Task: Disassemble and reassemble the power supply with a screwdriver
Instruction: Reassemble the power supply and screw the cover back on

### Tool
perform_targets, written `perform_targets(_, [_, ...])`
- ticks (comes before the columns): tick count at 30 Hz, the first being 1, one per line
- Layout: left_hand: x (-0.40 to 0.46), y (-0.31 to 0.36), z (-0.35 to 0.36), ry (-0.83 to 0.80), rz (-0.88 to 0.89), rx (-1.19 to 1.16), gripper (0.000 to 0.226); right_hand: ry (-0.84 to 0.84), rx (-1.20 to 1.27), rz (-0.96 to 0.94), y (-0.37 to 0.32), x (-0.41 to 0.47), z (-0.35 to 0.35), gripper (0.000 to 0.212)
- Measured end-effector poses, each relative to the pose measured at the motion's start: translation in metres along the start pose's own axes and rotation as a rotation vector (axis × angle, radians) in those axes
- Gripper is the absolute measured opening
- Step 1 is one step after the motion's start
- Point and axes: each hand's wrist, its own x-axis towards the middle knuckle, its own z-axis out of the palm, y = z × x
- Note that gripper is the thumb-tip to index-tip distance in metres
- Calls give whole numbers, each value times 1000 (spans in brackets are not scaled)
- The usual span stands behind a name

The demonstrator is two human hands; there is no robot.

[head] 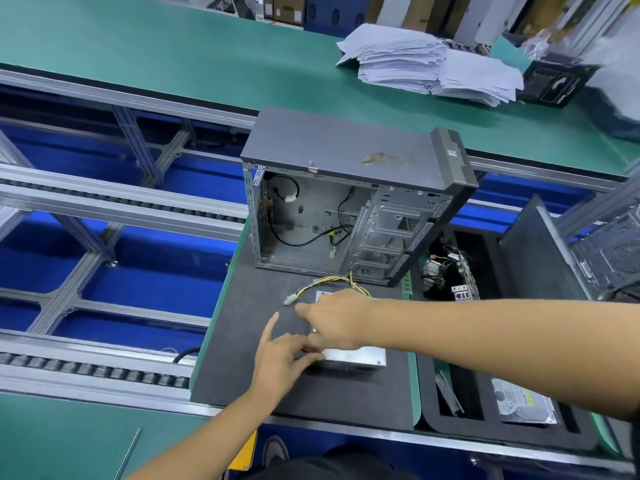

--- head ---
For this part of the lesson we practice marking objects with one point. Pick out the black foam tray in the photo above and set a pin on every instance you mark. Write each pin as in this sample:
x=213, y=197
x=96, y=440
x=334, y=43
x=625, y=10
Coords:
x=460, y=415

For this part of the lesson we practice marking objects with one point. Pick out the stack of white papers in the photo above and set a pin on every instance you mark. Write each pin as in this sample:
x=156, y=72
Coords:
x=430, y=60

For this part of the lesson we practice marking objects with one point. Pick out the person's left hand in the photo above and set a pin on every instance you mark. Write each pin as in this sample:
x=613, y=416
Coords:
x=282, y=360

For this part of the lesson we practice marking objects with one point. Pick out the silver power supply unit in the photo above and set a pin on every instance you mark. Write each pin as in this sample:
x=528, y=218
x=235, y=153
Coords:
x=355, y=362

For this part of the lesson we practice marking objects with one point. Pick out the silver hard drive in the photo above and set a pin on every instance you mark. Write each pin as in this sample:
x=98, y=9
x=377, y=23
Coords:
x=525, y=403

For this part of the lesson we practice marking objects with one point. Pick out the person's left forearm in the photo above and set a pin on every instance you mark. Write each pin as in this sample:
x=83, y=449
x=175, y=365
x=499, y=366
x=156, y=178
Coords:
x=200, y=445

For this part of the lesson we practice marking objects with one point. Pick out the grey computer tower case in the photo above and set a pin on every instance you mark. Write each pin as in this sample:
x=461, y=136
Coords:
x=350, y=145
x=610, y=255

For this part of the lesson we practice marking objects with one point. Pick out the person's right hand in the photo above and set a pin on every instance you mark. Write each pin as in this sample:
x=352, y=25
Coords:
x=345, y=317

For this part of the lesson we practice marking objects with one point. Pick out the dark grey case side panel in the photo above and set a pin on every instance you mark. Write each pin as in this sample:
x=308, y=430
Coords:
x=545, y=255

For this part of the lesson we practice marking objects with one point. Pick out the stack of brown cardboard boxes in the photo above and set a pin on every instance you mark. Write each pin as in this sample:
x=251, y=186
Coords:
x=290, y=7

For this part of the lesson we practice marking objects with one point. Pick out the person's left shoe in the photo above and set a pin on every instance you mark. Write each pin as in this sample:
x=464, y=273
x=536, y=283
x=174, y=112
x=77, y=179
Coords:
x=276, y=450

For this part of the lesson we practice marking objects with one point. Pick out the yellow box with green button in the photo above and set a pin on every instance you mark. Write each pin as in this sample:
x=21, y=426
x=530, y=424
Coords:
x=243, y=455

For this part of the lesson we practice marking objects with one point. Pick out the processor cooler with fan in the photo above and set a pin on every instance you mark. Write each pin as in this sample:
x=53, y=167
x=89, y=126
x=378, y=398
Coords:
x=435, y=270

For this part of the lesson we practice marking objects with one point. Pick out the person's right forearm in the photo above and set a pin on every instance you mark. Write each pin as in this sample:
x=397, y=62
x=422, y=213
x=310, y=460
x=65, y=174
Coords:
x=520, y=350

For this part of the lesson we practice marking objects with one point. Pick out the clear plastic bag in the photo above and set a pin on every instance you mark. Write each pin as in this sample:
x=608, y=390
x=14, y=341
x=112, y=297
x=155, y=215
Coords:
x=615, y=65

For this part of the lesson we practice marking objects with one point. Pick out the black cardboard box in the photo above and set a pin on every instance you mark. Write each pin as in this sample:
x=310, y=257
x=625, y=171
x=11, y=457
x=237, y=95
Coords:
x=555, y=80

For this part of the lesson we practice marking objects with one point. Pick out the person's black trousers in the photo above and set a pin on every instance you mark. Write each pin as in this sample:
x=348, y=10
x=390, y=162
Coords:
x=330, y=468

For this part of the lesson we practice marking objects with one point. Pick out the silver optical drive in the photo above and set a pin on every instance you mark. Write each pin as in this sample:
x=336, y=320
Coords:
x=365, y=355

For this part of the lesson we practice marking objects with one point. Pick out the power supply circuit board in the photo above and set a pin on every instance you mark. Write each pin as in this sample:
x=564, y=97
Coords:
x=290, y=298

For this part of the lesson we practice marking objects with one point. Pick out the aluminium conveyor frame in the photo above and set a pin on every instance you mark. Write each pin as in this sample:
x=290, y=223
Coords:
x=100, y=190

